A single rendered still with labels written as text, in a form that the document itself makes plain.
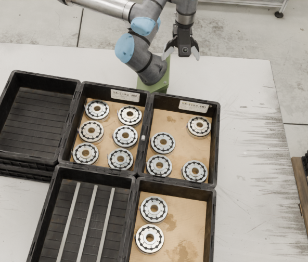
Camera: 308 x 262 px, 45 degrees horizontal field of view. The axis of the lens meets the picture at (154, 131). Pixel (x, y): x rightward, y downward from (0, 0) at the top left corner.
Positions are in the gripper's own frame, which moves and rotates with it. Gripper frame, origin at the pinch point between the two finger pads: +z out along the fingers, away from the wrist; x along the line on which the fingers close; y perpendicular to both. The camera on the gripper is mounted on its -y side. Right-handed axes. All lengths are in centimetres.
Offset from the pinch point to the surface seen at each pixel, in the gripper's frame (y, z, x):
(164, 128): -17.3, 22.4, 6.2
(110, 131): -19.1, 21.4, 29.5
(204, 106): -11.2, 15.7, -11.0
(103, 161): -34, 22, 32
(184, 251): -70, 25, 2
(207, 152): -29.2, 23.9, -11.1
